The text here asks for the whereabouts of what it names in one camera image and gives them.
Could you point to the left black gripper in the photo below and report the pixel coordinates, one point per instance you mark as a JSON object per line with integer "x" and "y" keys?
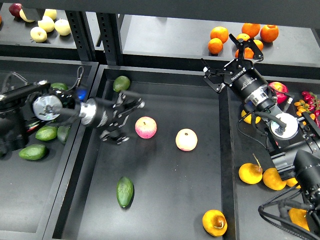
{"x": 111, "y": 114}

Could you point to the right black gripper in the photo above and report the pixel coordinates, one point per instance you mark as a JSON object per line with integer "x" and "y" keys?
{"x": 243, "y": 79}

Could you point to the dark green avocado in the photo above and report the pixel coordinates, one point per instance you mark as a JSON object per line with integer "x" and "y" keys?
{"x": 124, "y": 191}

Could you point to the small yellow pear behind arm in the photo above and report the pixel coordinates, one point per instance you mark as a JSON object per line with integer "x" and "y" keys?
{"x": 292, "y": 182}

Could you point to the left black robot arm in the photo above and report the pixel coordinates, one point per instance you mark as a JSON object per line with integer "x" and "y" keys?
{"x": 28, "y": 106}

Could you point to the green avocado tray corner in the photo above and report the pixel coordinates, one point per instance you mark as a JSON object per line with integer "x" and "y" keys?
{"x": 121, "y": 83}

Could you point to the yellow pear upper right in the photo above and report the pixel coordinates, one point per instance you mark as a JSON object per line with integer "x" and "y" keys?
{"x": 248, "y": 117}

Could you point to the dark avocado cluster right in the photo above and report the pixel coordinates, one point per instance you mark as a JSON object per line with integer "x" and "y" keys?
{"x": 63, "y": 133}

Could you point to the green avocado left tray top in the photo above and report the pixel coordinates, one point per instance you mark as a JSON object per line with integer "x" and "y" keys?
{"x": 59, "y": 86}

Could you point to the green avocado cluster middle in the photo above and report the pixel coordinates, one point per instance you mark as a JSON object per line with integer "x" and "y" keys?
{"x": 46, "y": 133}

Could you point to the green avocado cluster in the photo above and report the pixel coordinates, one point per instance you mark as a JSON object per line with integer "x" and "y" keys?
{"x": 46, "y": 133}
{"x": 33, "y": 152}

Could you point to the green avocado cluster bottom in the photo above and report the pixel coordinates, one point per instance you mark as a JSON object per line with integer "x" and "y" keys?
{"x": 33, "y": 152}

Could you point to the yellow pear with stem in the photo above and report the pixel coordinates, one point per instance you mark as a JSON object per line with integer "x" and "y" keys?
{"x": 251, "y": 173}

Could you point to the pale yellow pear right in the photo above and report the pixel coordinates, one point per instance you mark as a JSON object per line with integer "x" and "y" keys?
{"x": 62, "y": 26}

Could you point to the pale yellow pear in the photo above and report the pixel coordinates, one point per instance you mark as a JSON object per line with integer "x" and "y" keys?
{"x": 38, "y": 34}
{"x": 46, "y": 24}
{"x": 51, "y": 13}
{"x": 62, "y": 26}

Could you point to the yellow pear middle right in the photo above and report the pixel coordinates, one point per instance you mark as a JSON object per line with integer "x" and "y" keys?
{"x": 272, "y": 179}

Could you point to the pale yellow pear front left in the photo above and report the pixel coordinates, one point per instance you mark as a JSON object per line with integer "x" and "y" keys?
{"x": 38, "y": 34}

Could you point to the pale yellow pear middle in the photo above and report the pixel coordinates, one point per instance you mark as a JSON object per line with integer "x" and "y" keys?
{"x": 46, "y": 24}

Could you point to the pale yellow pear back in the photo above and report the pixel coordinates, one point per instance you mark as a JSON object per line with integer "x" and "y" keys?
{"x": 51, "y": 13}

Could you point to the yellow pear in center tray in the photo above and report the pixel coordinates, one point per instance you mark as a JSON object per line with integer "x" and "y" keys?
{"x": 214, "y": 223}

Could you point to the pale yellow pear partly hidden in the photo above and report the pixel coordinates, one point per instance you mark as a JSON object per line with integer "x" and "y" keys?
{"x": 23, "y": 16}

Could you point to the yellow pear bottom right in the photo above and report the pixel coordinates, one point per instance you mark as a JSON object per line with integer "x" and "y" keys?
{"x": 299, "y": 217}

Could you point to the orange front bottom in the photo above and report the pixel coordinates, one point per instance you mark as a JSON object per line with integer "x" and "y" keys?
{"x": 248, "y": 53}

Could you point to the orange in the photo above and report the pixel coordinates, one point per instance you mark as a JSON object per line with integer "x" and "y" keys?
{"x": 215, "y": 46}
{"x": 221, "y": 33}
{"x": 251, "y": 29}
{"x": 269, "y": 33}
{"x": 248, "y": 53}
{"x": 259, "y": 44}

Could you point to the pink red apple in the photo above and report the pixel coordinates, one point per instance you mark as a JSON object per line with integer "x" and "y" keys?
{"x": 145, "y": 127}

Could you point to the orange far left lower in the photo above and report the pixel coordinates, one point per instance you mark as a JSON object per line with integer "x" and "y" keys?
{"x": 215, "y": 46}

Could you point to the orange right lower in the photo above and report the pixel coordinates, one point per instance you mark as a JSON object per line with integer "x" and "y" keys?
{"x": 259, "y": 44}

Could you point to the orange far left upper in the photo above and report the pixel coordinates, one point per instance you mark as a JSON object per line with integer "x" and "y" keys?
{"x": 221, "y": 33}

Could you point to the orange top middle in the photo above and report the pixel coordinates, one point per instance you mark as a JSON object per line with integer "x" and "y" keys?
{"x": 251, "y": 29}

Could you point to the orange top right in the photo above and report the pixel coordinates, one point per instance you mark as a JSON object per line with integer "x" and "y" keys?
{"x": 269, "y": 33}

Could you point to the red apple right tray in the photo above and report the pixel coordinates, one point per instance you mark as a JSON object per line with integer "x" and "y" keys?
{"x": 280, "y": 90}

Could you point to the pale yellow pink apple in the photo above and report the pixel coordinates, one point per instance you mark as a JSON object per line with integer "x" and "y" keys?
{"x": 186, "y": 140}

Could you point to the center black tray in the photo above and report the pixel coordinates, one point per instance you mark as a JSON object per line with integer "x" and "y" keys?
{"x": 172, "y": 188}

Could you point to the black tray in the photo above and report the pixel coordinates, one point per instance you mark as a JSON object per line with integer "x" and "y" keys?
{"x": 172, "y": 188}
{"x": 240, "y": 201}
{"x": 29, "y": 189}

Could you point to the cherry tomato bunch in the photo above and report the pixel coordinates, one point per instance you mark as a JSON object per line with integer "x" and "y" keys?
{"x": 309, "y": 103}

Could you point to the right black tray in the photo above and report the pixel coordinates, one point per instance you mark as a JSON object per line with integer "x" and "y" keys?
{"x": 240, "y": 201}

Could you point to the left black tray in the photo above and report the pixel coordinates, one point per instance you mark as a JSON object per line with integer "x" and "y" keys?
{"x": 29, "y": 189}

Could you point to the dark red apple shelf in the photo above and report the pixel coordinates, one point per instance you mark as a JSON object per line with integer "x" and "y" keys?
{"x": 15, "y": 9}

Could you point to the black perforated shelf post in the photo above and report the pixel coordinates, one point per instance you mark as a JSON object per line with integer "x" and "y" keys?
{"x": 109, "y": 34}

